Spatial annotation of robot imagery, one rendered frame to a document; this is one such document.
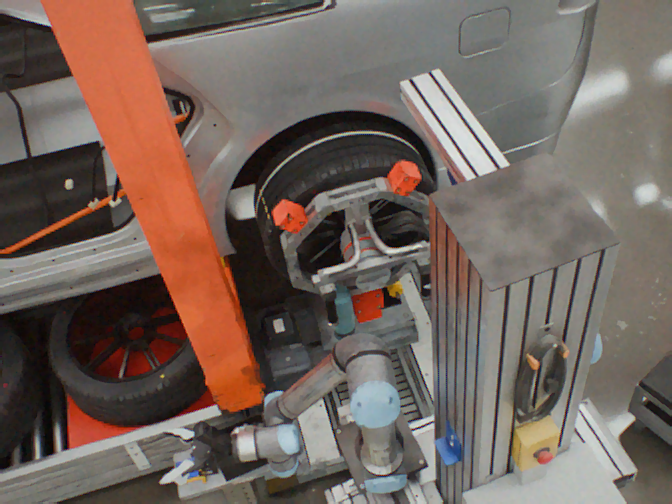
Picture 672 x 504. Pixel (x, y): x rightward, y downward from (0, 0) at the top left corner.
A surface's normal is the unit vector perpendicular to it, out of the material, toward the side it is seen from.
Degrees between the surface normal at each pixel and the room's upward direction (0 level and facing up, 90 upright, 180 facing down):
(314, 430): 0
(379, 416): 82
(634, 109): 0
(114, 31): 90
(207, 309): 90
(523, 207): 0
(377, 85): 90
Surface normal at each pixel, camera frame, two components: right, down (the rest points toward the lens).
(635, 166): -0.10, -0.62
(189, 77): 0.25, 0.64
